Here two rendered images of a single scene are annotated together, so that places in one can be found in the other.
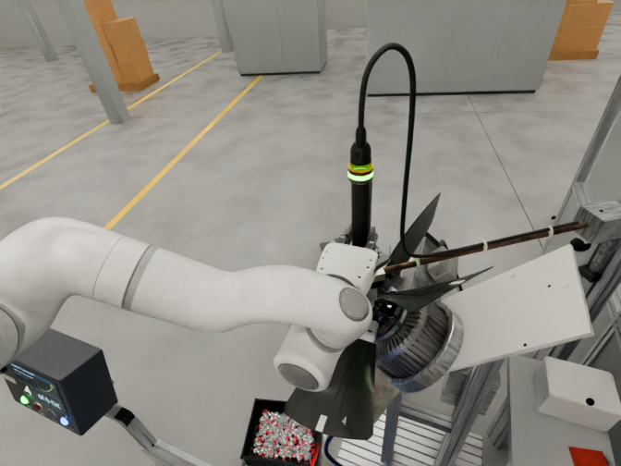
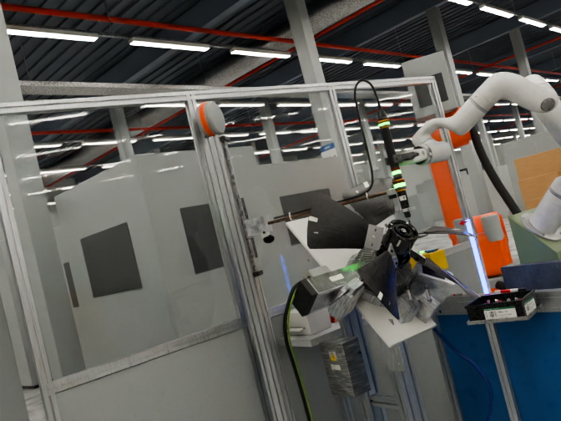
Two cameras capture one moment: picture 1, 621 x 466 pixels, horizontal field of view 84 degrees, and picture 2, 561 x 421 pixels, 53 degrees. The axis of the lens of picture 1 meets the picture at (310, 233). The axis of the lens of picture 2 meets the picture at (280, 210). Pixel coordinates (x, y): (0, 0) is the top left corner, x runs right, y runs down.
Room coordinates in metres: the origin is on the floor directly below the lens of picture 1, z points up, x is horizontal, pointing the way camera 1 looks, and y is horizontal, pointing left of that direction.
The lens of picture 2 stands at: (2.71, 0.56, 1.32)
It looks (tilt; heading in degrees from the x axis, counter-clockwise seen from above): 2 degrees up; 209
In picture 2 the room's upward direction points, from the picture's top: 14 degrees counter-clockwise
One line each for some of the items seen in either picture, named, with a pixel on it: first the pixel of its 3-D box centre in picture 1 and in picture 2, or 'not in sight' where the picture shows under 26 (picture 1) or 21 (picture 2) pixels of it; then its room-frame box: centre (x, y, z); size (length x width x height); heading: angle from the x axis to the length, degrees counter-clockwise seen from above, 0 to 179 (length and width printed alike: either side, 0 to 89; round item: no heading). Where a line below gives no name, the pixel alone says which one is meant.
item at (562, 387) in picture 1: (573, 387); (305, 320); (0.45, -0.70, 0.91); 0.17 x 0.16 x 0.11; 64
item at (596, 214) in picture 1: (604, 220); (257, 225); (0.64, -0.72, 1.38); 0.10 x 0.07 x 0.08; 99
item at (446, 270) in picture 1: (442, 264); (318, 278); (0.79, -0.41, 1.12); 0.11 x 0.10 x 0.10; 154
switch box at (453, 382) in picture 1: (468, 382); (344, 366); (0.59, -0.50, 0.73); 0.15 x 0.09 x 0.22; 64
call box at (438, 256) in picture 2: not in sight; (427, 263); (0.08, -0.21, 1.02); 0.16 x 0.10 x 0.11; 64
